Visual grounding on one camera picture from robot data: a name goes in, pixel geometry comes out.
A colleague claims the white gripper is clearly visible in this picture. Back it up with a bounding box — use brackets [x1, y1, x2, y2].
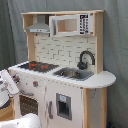
[0, 70, 19, 109]

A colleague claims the toy oven door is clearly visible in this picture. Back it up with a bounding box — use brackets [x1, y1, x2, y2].
[19, 90, 38, 116]

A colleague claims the white microwave door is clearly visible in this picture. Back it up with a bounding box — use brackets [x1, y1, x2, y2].
[49, 13, 94, 37]

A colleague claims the wooden toy kitchen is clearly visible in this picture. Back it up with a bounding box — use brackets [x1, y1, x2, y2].
[9, 10, 116, 128]

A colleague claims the left red stove knob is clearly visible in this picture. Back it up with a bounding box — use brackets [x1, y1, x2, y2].
[13, 75, 19, 82]

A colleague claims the red stove knob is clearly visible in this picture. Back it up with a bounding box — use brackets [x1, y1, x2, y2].
[13, 75, 19, 82]
[33, 81, 38, 87]

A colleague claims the right red stove knob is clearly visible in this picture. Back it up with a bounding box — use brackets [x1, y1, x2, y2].
[33, 81, 38, 87]

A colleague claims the black toy stovetop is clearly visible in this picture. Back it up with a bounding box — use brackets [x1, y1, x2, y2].
[20, 61, 57, 73]

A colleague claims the white cabinet door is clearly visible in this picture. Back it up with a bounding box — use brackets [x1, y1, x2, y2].
[47, 81, 83, 128]

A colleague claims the metal toy sink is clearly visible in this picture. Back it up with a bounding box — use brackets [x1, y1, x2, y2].
[53, 67, 93, 81]

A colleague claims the grey range hood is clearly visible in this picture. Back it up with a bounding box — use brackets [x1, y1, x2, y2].
[26, 15, 50, 33]

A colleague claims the black toy faucet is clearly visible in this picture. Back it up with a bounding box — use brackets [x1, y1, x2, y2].
[76, 50, 96, 71]

